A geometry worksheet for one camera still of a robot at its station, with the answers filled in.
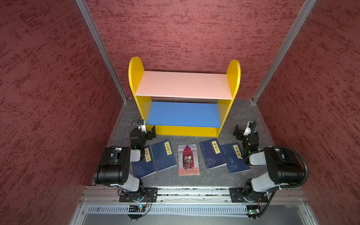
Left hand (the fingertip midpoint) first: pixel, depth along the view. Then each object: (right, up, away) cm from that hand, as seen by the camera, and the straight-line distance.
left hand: (148, 128), depth 94 cm
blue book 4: (+56, -18, -5) cm, 59 cm away
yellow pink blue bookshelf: (+21, +17, +9) cm, 29 cm away
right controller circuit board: (+61, -40, -23) cm, 76 cm away
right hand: (+64, 0, -2) cm, 64 cm away
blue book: (+1, -23, -10) cm, 25 cm away
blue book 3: (+43, -16, -5) cm, 46 cm away
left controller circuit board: (0, -40, -23) cm, 46 cm away
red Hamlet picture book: (+27, -20, -7) cm, 34 cm away
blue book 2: (+11, -17, -7) cm, 22 cm away
